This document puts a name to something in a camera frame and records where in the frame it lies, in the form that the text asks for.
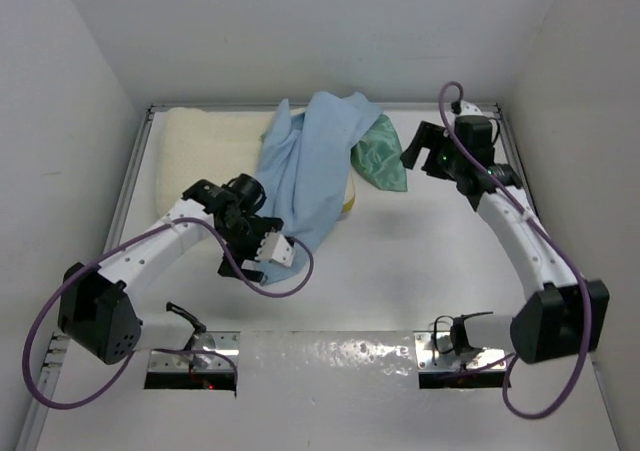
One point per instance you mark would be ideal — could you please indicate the green and blue satin pillowcase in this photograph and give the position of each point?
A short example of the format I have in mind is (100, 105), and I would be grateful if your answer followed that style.
(306, 160)

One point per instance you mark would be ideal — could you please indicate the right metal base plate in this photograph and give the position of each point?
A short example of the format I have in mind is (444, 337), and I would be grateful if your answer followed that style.
(434, 355)

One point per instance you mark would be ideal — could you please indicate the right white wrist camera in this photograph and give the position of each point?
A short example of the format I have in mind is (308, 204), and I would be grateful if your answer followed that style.
(462, 107)

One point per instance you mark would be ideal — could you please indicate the cream pillow with yellow edge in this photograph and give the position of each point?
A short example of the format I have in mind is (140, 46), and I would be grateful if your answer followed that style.
(215, 146)

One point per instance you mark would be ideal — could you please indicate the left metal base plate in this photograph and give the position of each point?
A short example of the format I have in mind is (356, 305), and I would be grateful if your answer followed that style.
(211, 352)

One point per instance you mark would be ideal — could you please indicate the white front cover board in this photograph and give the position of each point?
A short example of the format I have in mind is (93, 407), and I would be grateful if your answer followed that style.
(323, 391)

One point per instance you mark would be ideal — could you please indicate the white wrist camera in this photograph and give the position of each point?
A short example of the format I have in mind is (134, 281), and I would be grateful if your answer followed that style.
(462, 107)
(275, 248)

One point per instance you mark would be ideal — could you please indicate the metal base plate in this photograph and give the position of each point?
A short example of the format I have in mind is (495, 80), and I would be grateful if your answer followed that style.
(211, 352)
(434, 355)

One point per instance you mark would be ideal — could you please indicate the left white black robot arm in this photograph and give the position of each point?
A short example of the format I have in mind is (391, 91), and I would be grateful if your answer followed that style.
(107, 310)

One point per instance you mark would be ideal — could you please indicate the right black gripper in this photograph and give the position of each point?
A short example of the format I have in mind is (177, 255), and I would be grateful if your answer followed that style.
(426, 137)

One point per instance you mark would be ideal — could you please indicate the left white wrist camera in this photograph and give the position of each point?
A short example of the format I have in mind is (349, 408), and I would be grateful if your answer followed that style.
(275, 248)

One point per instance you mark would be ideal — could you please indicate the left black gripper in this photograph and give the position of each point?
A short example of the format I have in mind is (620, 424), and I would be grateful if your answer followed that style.
(261, 226)

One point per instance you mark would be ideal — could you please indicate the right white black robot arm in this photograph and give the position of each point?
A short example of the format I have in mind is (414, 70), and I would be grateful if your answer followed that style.
(558, 312)

